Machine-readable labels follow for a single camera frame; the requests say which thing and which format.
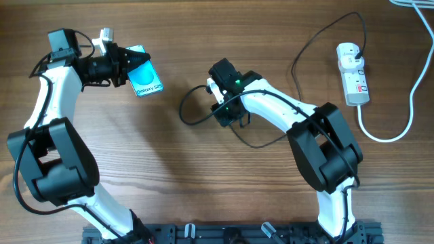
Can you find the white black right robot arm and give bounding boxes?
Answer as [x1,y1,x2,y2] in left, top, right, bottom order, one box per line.
[207,58,363,243]

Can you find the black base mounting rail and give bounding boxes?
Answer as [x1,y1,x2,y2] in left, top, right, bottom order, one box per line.
[81,221,384,244]

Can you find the white charger plug adapter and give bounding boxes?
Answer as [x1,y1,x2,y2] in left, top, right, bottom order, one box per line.
[338,55,364,73]

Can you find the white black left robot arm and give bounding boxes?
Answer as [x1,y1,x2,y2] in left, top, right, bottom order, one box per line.
[7,28,155,243]

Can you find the Galaxy S25 smartphone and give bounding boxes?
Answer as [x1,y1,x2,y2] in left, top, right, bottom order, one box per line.
[127,60,164,97]

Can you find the white power strip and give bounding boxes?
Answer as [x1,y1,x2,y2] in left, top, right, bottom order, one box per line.
[336,43,370,106]

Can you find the white power strip cord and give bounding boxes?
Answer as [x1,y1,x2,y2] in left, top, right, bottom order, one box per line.
[357,0,434,143]

